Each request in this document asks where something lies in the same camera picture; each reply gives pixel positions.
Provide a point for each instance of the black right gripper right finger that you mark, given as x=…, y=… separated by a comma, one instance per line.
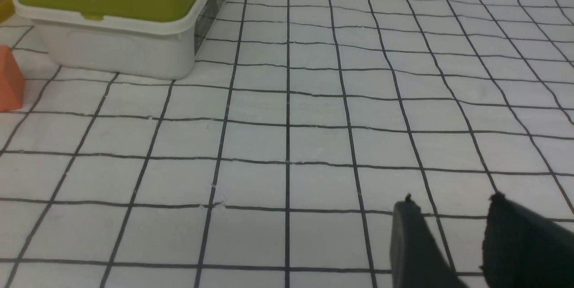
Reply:
x=522, y=249

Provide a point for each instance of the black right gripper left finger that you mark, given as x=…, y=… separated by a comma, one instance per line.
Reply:
x=415, y=258

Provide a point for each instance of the green and white lunch box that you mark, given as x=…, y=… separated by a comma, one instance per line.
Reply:
x=147, y=38

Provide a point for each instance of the orange foam cube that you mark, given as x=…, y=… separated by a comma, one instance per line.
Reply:
x=12, y=82

